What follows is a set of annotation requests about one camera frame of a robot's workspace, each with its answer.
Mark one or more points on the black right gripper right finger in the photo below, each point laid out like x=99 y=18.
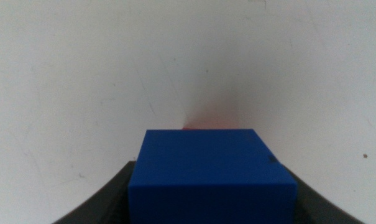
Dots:
x=318 y=208

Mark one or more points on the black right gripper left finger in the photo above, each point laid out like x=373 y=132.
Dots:
x=107 y=202

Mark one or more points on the blue cube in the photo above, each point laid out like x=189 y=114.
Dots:
x=212 y=177

